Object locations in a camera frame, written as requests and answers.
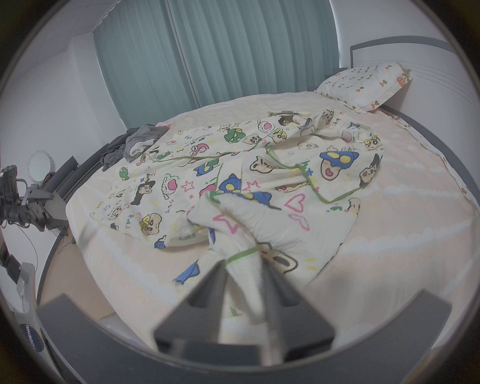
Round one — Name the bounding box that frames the blue-green curtain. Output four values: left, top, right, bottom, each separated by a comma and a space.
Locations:
92, 0, 341, 130

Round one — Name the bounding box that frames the bed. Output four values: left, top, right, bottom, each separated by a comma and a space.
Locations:
35, 35, 480, 340

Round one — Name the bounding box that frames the black garment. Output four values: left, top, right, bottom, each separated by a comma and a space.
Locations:
99, 127, 141, 172

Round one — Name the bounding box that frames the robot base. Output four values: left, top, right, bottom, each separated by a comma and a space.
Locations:
0, 244, 51, 361

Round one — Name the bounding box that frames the white round mirror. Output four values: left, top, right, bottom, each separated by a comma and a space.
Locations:
28, 150, 56, 185

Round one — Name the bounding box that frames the white printed pyjama top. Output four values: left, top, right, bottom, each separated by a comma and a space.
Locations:
90, 107, 386, 327

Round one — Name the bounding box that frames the grey garment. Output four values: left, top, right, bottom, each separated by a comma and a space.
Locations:
125, 125, 168, 163

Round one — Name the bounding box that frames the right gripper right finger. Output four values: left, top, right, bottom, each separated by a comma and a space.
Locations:
262, 257, 335, 353

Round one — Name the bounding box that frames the white printed pillow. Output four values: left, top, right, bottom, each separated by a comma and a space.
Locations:
314, 62, 413, 114

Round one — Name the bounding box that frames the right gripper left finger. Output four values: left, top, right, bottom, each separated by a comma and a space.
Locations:
153, 259, 230, 348

